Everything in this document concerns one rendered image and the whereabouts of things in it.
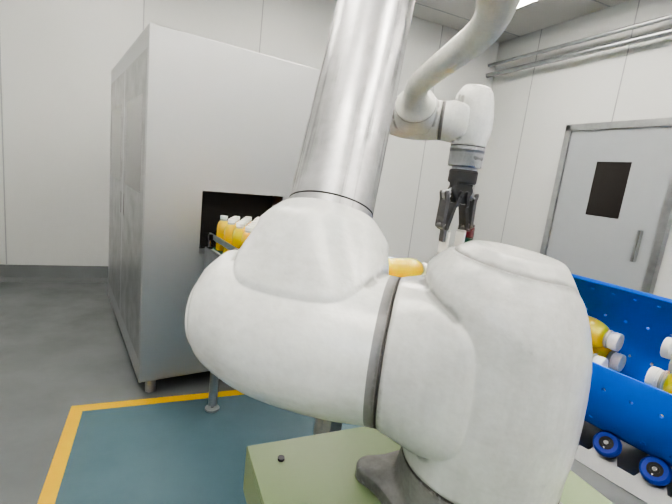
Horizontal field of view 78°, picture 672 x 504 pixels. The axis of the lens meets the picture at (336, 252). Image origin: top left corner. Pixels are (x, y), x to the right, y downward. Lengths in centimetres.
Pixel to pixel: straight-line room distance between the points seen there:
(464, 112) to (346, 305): 83
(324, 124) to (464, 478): 37
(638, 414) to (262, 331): 67
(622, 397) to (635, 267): 399
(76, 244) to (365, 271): 470
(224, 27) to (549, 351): 489
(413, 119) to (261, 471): 87
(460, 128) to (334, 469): 87
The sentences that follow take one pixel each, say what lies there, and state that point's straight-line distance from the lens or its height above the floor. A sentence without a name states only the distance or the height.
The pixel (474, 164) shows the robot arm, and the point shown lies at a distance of 114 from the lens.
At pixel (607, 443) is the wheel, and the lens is 95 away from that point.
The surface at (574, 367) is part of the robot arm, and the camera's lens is 39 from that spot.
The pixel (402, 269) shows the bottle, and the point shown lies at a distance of 124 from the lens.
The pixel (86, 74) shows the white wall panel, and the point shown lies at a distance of 495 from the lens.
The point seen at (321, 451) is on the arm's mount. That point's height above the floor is 106.
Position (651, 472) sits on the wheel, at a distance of 94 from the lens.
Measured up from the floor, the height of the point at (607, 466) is 93.
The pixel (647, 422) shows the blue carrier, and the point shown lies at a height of 105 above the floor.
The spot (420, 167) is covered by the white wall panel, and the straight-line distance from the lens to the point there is 584.
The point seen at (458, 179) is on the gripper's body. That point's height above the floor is 141.
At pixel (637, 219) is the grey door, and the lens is 486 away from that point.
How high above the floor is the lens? 138
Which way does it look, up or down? 11 degrees down
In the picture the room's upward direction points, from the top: 7 degrees clockwise
